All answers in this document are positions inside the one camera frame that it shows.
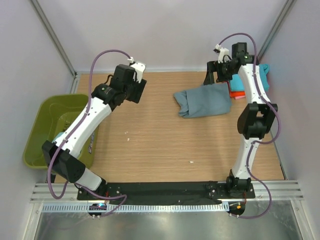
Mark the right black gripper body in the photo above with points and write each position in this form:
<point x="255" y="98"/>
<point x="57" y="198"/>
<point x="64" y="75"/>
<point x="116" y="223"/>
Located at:
<point x="224" y="72"/>

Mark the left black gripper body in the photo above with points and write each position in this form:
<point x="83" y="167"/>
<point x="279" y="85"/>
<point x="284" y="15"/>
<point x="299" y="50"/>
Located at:
<point x="133" y="92"/>

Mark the grey-blue t-shirt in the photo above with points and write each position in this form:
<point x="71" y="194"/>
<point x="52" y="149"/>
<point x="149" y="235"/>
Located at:
<point x="204" y="101"/>

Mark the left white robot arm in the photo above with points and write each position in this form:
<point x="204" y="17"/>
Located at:
<point x="61" y="155"/>

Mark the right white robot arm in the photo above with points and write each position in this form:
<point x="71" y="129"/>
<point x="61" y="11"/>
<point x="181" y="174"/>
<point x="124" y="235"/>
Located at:
<point x="257" y="117"/>

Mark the folded cyan t-shirt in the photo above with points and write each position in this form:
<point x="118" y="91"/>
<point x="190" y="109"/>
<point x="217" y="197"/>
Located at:
<point x="236" y="84"/>

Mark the folded orange t-shirt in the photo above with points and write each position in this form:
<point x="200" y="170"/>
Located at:
<point x="236" y="93"/>

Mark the folded pink t-shirt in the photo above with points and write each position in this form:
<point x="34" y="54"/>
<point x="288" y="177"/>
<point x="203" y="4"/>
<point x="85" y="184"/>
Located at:
<point x="239" y="97"/>

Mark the green plastic basket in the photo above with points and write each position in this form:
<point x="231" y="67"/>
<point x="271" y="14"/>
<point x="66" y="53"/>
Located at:
<point x="55" y="115"/>

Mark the crumpled teal t-shirt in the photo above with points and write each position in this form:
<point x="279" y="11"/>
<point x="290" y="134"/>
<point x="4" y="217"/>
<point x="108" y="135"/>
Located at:
<point x="57" y="136"/>

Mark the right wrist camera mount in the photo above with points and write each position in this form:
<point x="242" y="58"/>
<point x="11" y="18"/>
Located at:
<point x="221" y="51"/>

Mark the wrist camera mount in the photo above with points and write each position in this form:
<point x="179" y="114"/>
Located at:
<point x="221" y="51"/>
<point x="139" y="68"/>

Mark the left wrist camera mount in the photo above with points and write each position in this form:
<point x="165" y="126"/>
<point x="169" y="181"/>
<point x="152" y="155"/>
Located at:
<point x="139" y="68"/>

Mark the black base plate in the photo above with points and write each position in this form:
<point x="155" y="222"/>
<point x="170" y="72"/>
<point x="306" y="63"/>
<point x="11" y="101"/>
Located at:
<point x="170" y="193"/>

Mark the white slotted cable duct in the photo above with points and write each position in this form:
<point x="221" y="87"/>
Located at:
<point x="99" y="208"/>

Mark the aluminium rail frame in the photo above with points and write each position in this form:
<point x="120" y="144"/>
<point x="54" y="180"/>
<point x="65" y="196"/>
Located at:
<point x="279" y="189"/>

